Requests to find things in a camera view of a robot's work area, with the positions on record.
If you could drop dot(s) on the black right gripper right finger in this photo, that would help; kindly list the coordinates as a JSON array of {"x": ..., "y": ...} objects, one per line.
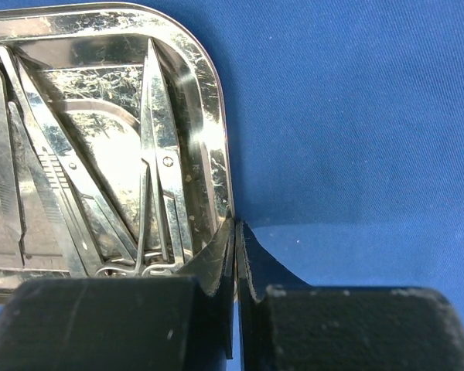
[{"x": 288, "y": 324}]

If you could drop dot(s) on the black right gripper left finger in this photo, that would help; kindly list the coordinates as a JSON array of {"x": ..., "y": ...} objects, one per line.
[{"x": 179, "y": 322}]

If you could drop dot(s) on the steel instrument tray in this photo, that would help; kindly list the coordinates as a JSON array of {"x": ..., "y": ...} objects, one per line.
[{"x": 87, "y": 62}]

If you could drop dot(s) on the blue cloth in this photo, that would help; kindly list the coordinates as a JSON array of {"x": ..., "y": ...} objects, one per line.
[{"x": 346, "y": 133}]

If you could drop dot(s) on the steel surgical scissors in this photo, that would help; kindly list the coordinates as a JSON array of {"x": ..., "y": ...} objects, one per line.
[{"x": 160, "y": 151}]

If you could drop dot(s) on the steel tweezers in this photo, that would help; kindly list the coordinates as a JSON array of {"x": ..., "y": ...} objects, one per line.
[{"x": 9, "y": 186}]

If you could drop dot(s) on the steel scalpel handle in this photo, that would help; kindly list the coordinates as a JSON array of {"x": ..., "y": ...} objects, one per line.
[{"x": 60, "y": 205}]

